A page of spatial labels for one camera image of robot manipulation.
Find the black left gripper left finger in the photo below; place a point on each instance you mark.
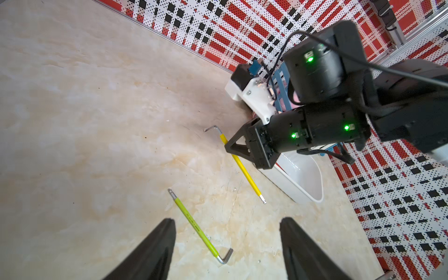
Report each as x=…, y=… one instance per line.
x=151, y=259

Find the green hex key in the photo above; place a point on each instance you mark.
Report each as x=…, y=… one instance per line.
x=199, y=231

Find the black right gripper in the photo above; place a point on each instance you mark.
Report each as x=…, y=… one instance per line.
x=299, y=129

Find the black wall hook rail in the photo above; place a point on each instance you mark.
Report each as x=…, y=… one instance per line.
x=385, y=14

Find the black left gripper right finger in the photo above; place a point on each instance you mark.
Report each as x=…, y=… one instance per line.
x=304, y=259

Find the yellow hex key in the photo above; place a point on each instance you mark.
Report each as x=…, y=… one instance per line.
x=240, y=165

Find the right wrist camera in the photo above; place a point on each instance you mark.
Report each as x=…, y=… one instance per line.
x=246, y=85

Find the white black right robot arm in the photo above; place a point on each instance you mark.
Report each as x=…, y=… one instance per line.
x=340, y=97

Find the white plastic storage box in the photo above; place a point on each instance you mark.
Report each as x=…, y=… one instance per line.
x=298, y=176

